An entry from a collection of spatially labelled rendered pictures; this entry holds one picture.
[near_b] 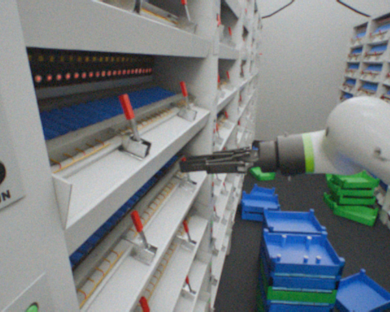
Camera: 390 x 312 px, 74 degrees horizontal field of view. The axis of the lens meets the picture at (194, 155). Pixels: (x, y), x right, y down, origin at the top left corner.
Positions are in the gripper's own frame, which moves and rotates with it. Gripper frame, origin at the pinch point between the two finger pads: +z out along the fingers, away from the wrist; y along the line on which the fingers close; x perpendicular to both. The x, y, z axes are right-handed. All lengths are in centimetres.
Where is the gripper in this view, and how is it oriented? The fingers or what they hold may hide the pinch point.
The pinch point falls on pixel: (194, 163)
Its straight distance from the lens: 67.0
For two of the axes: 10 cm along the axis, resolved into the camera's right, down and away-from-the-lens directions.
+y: 2.7, -3.3, 9.1
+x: -1.9, -9.4, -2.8
